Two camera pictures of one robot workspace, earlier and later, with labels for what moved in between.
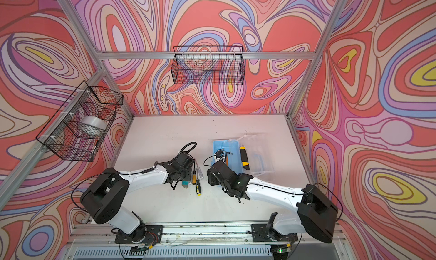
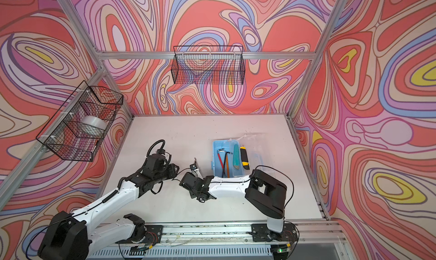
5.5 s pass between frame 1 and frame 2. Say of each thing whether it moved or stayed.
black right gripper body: moved
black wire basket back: stayed
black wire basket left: stayed
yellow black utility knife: stayed
